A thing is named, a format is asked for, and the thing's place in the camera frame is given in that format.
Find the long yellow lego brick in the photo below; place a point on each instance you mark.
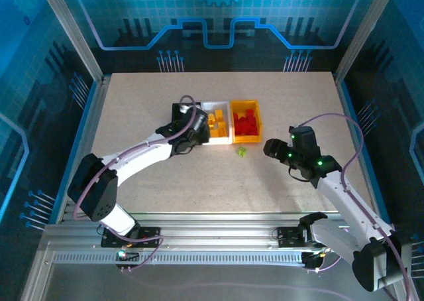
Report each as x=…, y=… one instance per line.
x=222, y=128

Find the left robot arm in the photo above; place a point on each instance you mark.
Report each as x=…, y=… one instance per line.
x=139, y=155

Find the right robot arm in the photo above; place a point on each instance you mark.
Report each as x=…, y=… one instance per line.
x=351, y=205

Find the yellow plastic container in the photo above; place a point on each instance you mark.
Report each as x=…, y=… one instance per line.
x=246, y=139

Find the black plastic container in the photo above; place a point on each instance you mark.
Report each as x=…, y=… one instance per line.
x=175, y=110

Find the green lego brick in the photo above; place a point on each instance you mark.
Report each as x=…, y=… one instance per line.
x=241, y=152

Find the white plastic container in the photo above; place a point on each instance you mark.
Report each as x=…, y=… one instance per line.
x=222, y=141

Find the small controller board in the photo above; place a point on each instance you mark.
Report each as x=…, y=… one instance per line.
x=311, y=261
x=130, y=257

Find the blue table edge strip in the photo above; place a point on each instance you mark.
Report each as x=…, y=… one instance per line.
x=80, y=138

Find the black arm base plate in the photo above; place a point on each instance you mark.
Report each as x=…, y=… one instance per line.
x=150, y=234
x=288, y=236

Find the aluminium mounting rail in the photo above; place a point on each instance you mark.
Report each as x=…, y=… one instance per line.
x=215, y=228

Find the metal base plate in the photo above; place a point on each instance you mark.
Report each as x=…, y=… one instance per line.
x=215, y=281

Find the aluminium frame post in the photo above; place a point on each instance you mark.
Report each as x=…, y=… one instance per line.
x=73, y=32
x=363, y=32

